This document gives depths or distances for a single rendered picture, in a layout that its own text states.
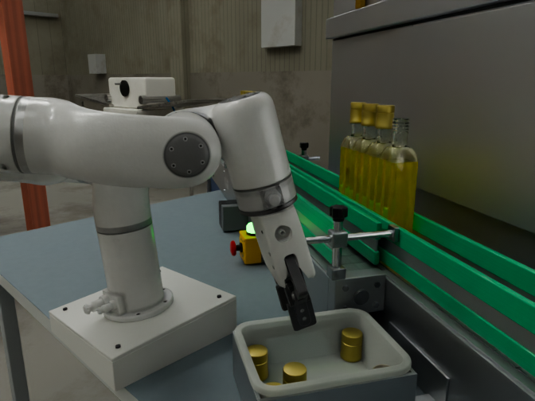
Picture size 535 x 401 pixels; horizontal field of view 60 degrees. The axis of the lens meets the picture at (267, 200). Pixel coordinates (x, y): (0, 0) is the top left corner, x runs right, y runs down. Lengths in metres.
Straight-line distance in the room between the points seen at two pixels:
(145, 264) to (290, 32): 4.25
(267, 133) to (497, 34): 0.48
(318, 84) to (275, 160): 4.26
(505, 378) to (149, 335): 0.51
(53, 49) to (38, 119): 9.18
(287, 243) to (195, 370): 0.34
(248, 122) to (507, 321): 0.39
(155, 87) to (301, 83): 1.64
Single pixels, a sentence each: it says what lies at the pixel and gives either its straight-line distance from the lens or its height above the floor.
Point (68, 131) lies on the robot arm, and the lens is 0.50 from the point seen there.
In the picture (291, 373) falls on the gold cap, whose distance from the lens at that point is 0.68.
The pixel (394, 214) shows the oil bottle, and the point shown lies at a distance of 0.88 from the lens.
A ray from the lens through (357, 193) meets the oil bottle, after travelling 0.97.
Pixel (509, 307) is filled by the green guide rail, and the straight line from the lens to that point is 0.63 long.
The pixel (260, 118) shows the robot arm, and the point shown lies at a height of 1.17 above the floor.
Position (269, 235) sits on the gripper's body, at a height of 1.03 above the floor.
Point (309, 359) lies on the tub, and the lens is 0.79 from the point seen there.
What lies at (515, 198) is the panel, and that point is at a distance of 0.84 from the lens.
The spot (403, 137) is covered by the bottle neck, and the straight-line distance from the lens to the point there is 0.87.
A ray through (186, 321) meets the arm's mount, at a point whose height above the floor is 0.81.
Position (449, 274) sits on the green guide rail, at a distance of 0.71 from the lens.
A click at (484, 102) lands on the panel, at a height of 1.17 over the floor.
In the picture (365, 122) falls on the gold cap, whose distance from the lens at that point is 0.96.
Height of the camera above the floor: 1.21
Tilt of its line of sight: 15 degrees down
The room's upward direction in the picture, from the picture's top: straight up
